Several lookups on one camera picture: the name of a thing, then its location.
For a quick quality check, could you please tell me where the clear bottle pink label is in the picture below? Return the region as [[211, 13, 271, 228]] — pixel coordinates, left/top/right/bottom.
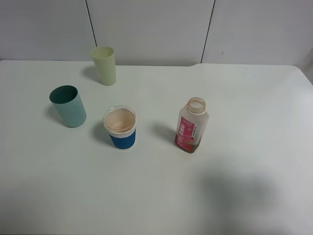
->
[[175, 97, 209, 153]]

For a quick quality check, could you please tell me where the pale green plastic cup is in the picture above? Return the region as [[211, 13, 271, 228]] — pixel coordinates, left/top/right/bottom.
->
[[90, 47, 116, 86]]

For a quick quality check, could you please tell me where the teal plastic cup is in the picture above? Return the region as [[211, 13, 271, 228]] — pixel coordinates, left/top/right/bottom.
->
[[49, 85, 87, 128]]

